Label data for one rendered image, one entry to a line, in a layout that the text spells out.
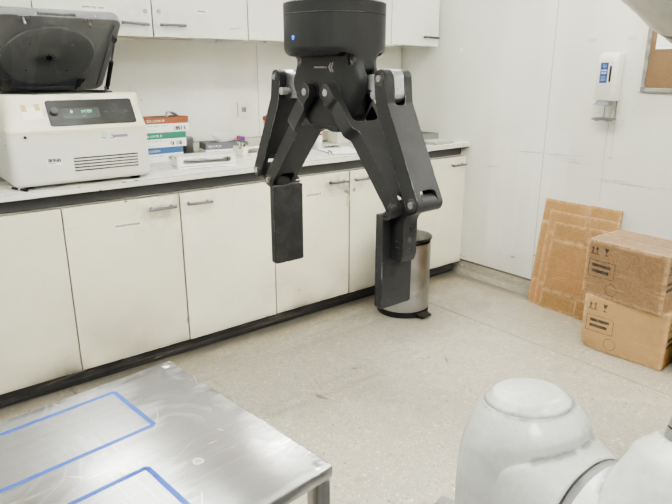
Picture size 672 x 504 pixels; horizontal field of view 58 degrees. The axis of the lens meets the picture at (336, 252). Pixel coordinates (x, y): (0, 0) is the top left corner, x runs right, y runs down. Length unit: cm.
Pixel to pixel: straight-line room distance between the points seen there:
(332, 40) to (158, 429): 72
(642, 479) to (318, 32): 53
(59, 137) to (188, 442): 187
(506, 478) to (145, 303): 233
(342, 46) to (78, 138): 229
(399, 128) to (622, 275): 279
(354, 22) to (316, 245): 293
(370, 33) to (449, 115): 376
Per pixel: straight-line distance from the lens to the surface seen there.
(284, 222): 53
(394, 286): 44
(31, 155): 264
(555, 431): 76
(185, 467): 92
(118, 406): 109
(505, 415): 76
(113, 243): 278
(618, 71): 348
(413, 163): 40
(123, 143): 274
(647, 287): 312
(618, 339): 327
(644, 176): 351
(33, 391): 295
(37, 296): 275
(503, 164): 394
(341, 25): 43
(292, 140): 50
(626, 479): 72
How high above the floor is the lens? 135
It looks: 17 degrees down
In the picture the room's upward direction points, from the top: straight up
